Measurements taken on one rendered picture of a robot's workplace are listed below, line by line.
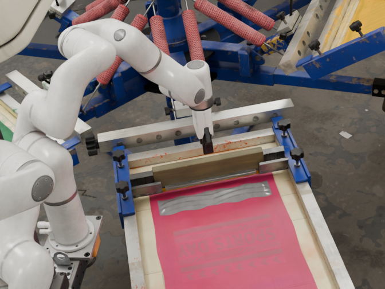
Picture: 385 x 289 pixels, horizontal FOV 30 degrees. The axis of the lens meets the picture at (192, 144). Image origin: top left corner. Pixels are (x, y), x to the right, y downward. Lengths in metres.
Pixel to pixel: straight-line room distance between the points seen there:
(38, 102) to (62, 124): 0.09
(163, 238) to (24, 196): 0.93
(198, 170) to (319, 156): 1.72
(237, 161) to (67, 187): 0.66
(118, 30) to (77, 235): 0.55
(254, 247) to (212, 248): 0.12
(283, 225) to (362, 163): 1.75
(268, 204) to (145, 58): 0.67
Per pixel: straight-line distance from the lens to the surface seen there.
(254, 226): 2.19
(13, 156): 1.36
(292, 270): 2.06
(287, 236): 2.15
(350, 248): 3.44
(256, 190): 2.29
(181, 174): 2.28
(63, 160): 1.78
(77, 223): 1.92
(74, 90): 1.74
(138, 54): 1.84
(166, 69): 1.92
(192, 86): 1.95
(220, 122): 2.47
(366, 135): 4.07
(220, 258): 2.10
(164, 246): 2.16
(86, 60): 1.71
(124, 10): 2.85
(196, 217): 2.23
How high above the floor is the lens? 2.49
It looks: 38 degrees down
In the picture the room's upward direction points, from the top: 8 degrees counter-clockwise
